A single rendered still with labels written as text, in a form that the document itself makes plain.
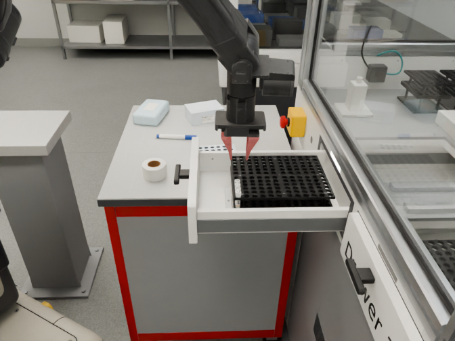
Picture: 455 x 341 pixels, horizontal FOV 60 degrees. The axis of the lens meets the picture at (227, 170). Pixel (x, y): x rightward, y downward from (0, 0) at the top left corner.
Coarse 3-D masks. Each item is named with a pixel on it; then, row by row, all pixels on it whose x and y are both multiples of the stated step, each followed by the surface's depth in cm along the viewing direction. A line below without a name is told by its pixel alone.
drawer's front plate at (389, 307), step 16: (352, 224) 76; (352, 240) 76; (368, 240) 70; (352, 256) 76; (368, 256) 68; (384, 272) 64; (368, 288) 68; (384, 288) 62; (368, 304) 68; (384, 304) 62; (400, 304) 59; (368, 320) 68; (384, 320) 62; (400, 320) 57; (384, 336) 62; (400, 336) 57; (416, 336) 55
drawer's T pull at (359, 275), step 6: (348, 258) 69; (348, 264) 68; (354, 264) 68; (348, 270) 68; (354, 270) 67; (360, 270) 67; (366, 270) 67; (354, 276) 66; (360, 276) 66; (366, 276) 66; (372, 276) 66; (354, 282) 65; (360, 282) 64; (366, 282) 65; (372, 282) 65; (360, 288) 63; (360, 294) 64
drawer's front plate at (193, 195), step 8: (192, 144) 98; (192, 152) 95; (192, 160) 92; (192, 168) 89; (192, 176) 87; (192, 184) 84; (192, 192) 82; (192, 200) 79; (192, 208) 79; (192, 216) 80; (192, 224) 81; (192, 232) 82; (192, 240) 83
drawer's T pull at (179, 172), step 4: (176, 164) 94; (180, 164) 94; (176, 168) 92; (180, 168) 93; (176, 172) 91; (180, 172) 91; (184, 172) 91; (188, 172) 91; (176, 176) 89; (180, 176) 90; (184, 176) 90; (188, 176) 90; (176, 180) 88; (176, 184) 88
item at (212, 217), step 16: (208, 160) 103; (224, 160) 103; (320, 160) 105; (208, 176) 103; (224, 176) 103; (336, 176) 96; (208, 192) 97; (224, 192) 97; (336, 192) 96; (208, 208) 83; (224, 208) 83; (240, 208) 83; (256, 208) 83; (272, 208) 83; (288, 208) 83; (304, 208) 83; (320, 208) 83; (336, 208) 83; (208, 224) 83; (224, 224) 83; (240, 224) 84; (256, 224) 84; (272, 224) 84; (288, 224) 84; (304, 224) 84; (320, 224) 85; (336, 224) 85
